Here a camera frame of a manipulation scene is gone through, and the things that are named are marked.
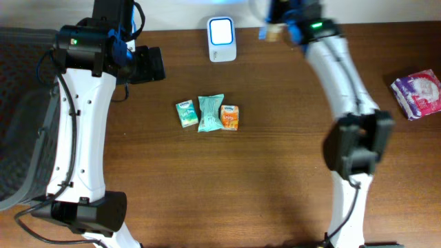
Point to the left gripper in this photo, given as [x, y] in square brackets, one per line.
[143, 73]

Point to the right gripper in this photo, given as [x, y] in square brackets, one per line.
[272, 16]

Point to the pink purple tissue pack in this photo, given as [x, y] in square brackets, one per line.
[417, 94]

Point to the small orange tissue packet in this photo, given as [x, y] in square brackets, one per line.
[229, 116]

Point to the small green tissue packet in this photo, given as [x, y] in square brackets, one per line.
[187, 113]

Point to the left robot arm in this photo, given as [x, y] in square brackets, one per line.
[92, 58]

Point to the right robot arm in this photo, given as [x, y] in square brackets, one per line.
[360, 133]

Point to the white tube with gold cap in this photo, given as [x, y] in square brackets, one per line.
[271, 32]

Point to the white barcode scanner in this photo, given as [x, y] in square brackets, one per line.
[221, 39]

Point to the grey plastic mesh basket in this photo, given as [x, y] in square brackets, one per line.
[29, 115]

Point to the teal wet wipes packet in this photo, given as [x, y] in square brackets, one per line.
[209, 107]

